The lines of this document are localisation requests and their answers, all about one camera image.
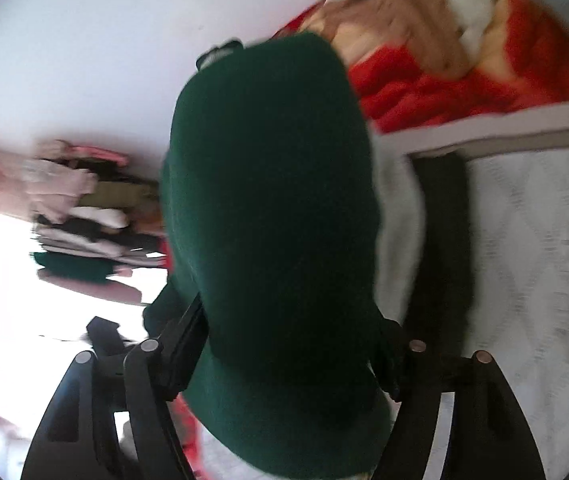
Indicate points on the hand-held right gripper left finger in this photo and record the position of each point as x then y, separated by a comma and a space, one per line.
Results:
182, 350

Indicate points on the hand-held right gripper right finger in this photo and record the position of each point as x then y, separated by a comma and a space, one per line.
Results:
417, 390

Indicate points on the green striped fleece-lined jacket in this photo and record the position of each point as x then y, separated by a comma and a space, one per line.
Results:
269, 210

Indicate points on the rack of hanging clothes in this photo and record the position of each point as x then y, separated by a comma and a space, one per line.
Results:
79, 220

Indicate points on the black floor stand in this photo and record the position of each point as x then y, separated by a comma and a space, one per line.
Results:
103, 335

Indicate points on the white quilted pad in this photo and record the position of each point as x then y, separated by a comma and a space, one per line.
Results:
534, 260

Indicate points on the red floral blanket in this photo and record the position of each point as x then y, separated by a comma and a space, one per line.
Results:
414, 95

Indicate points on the beige fluffy cloth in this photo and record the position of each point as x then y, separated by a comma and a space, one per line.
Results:
389, 20

